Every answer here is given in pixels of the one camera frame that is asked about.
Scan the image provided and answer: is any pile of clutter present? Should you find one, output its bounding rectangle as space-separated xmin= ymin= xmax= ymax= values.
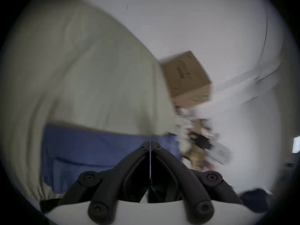
xmin=175 ymin=105 xmax=232 ymax=172

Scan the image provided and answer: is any bed with beige sheet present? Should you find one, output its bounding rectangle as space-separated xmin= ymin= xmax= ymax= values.
xmin=2 ymin=0 xmax=178 ymax=201

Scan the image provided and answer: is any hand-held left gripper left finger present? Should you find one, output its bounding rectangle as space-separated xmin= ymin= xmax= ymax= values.
xmin=58 ymin=142 xmax=150 ymax=224

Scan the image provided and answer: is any brown cardboard carton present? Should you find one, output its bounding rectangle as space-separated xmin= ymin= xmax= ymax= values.
xmin=159 ymin=51 xmax=213 ymax=108

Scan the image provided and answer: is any blue garment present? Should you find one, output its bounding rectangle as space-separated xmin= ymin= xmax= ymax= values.
xmin=41 ymin=124 xmax=182 ymax=194

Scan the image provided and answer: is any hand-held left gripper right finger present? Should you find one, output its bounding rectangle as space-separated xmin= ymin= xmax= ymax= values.
xmin=150 ymin=142 xmax=244 ymax=224

